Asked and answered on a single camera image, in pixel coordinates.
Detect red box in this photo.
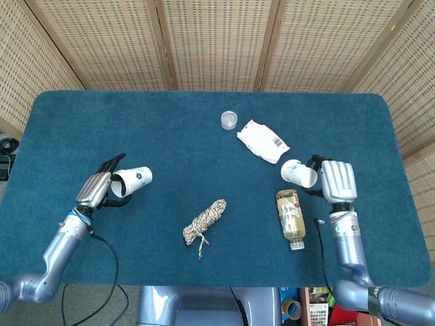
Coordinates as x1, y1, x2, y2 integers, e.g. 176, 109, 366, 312
328, 302, 378, 326

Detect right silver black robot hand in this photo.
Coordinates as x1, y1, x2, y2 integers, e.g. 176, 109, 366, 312
304, 154, 359, 205

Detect black left hand cable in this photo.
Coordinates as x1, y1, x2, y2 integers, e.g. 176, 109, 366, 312
73, 230, 120, 326

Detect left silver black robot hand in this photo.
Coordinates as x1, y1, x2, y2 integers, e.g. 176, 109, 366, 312
74, 153, 134, 213

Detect black cable bundle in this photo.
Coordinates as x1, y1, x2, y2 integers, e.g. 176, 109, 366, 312
0, 130, 18, 154

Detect black right hand cable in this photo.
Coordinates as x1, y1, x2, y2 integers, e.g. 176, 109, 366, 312
315, 218, 336, 296

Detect beige braided rope bundle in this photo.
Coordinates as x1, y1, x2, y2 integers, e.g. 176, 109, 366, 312
182, 198, 228, 261

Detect grey power box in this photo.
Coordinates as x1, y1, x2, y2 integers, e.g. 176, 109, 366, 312
0, 154, 14, 181

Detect yellow liquid plastic bottle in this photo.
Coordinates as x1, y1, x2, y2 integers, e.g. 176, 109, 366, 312
275, 189, 307, 251

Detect pink storage basket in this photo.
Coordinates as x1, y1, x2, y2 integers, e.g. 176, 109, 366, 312
298, 287, 332, 326

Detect white paper cups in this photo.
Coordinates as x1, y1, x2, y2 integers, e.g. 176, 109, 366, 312
280, 158, 319, 189

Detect blue-grey robot torso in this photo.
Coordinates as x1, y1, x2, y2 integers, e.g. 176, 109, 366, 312
135, 286, 283, 326

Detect woven bamboo screen panel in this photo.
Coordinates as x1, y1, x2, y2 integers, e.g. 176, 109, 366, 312
349, 0, 435, 160
0, 0, 86, 141
258, 0, 421, 93
154, 0, 281, 92
25, 0, 176, 92
404, 149, 435, 262

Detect small clear plastic jar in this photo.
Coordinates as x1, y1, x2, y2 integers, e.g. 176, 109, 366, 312
220, 110, 239, 130

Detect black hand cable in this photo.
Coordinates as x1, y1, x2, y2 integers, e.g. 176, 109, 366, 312
73, 230, 120, 326
315, 218, 336, 296

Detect black floor cable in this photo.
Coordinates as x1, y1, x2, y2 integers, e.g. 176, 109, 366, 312
60, 284, 131, 326

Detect yellow tape roll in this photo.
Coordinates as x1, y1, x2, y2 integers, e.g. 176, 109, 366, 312
282, 298, 302, 320

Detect white cup purple flower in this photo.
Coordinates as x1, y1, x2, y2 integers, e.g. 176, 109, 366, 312
111, 166, 153, 198

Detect white wipes packet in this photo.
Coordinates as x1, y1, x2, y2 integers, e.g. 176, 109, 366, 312
236, 119, 291, 165

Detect blue carpet table cover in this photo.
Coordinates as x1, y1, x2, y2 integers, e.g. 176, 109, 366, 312
0, 90, 432, 287

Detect blue package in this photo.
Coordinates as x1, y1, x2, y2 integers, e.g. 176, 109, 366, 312
280, 287, 300, 302

